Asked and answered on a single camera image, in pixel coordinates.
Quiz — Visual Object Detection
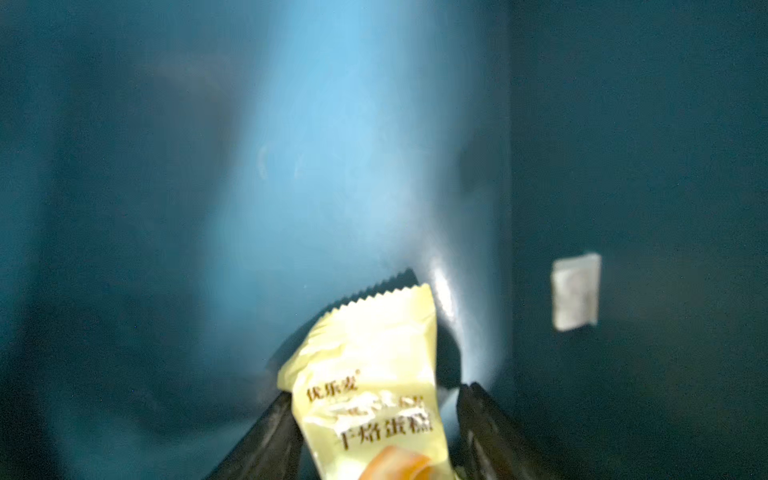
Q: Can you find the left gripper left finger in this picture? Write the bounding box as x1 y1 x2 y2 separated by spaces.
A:
205 392 304 480

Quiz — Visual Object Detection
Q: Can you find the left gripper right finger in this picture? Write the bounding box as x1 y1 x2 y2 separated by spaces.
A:
457 382 558 479

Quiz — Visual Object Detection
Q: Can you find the pale yellow cookie packet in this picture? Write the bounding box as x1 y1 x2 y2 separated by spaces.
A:
277 284 456 479

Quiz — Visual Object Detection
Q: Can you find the teal bottom drawer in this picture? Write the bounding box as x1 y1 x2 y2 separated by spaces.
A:
1 1 767 479

